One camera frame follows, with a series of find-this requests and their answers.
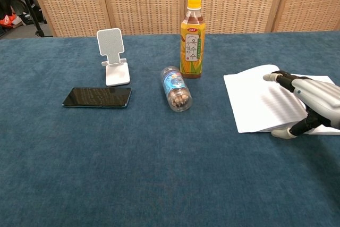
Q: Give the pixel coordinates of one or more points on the orange bag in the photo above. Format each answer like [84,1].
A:
[6,21]

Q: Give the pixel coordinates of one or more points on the blue table cloth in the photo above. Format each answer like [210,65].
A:
[132,163]

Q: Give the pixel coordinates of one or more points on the clear jar of snack sticks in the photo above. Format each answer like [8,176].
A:
[176,88]

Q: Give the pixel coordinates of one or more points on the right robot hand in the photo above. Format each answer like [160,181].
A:
[321,99]

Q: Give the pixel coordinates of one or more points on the black smartphone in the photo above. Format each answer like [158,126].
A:
[98,96]

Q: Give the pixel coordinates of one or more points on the black tripod stand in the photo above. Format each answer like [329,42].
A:
[37,25]

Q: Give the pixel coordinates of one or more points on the woven wooden folding screen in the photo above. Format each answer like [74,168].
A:
[143,1]

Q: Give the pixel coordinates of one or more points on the yellow corn tea bottle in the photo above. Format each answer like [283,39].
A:
[192,51]

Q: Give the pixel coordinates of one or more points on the white book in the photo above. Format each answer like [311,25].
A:
[255,104]

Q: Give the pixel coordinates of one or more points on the white phone stand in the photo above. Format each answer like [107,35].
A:
[111,46]

